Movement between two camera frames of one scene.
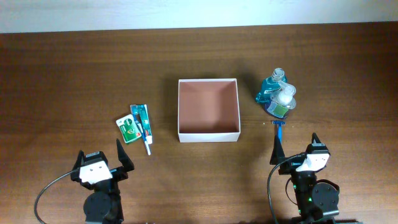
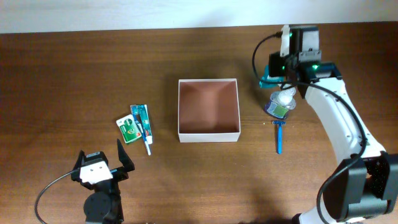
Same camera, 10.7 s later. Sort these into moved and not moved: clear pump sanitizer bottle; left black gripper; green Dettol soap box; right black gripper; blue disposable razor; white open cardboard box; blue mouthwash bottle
Moved: right black gripper; blue mouthwash bottle
Not moved: green Dettol soap box; blue disposable razor; clear pump sanitizer bottle; white open cardboard box; left black gripper
